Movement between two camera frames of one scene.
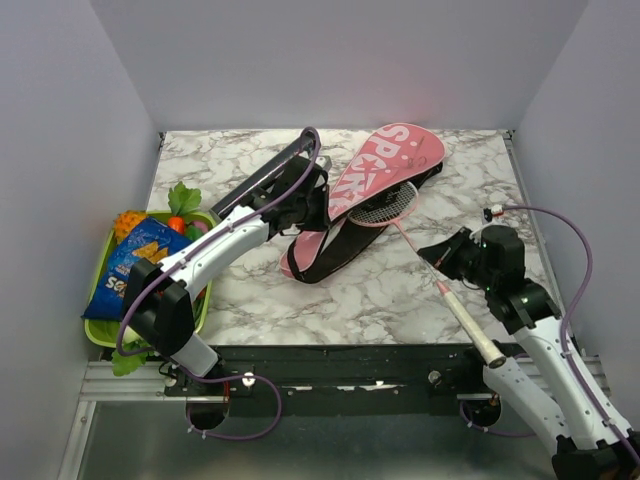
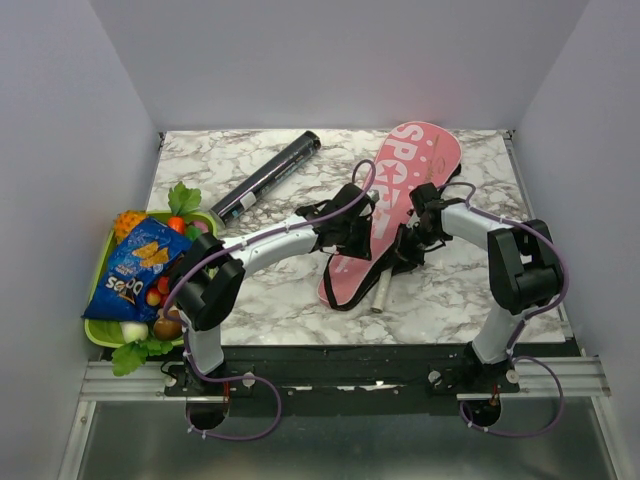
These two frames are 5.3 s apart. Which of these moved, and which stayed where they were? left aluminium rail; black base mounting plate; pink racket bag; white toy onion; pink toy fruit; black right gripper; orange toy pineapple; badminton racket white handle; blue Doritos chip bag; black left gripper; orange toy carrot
Moved: black right gripper; pink racket bag; badminton racket white handle; black left gripper
Stayed: orange toy carrot; left aluminium rail; orange toy pineapple; black base mounting plate; white toy onion; blue Doritos chip bag; pink toy fruit
